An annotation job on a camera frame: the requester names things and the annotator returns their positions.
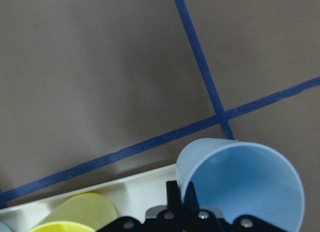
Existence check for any blue plastic cup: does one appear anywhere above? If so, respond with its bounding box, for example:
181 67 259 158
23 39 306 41
175 138 305 231

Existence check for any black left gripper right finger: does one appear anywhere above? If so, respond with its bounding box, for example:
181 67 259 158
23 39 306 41
183 182 284 232

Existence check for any cream plastic tray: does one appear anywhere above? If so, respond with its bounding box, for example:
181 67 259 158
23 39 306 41
0 164 176 231

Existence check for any yellow plastic cup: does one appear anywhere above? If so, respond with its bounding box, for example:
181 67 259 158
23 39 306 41
30 192 118 232

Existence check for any grey plastic cup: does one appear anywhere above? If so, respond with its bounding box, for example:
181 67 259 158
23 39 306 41
0 222 12 232

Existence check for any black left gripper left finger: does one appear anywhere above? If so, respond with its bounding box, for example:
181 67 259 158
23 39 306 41
99 180 183 232

